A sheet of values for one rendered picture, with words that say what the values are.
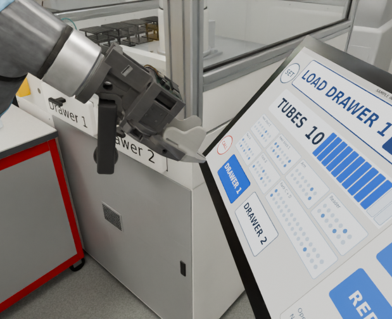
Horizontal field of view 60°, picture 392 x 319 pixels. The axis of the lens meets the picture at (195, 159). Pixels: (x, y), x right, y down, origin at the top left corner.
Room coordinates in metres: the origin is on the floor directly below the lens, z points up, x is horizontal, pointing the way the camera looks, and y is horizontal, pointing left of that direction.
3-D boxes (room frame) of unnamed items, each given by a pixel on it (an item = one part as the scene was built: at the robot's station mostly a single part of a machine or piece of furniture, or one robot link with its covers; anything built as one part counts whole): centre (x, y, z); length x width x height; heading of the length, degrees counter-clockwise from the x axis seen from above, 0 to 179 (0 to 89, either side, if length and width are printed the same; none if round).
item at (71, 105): (1.06, 0.43, 0.87); 0.29 x 0.02 x 0.11; 48
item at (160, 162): (0.85, 0.19, 0.87); 0.29 x 0.02 x 0.11; 48
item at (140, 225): (1.39, 0.07, 0.40); 1.03 x 0.95 x 0.80; 48
